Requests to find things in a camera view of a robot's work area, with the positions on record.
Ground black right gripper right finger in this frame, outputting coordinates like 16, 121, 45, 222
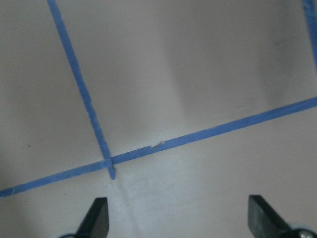
248, 195, 297, 238

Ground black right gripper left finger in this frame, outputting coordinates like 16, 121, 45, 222
61, 197, 109, 238

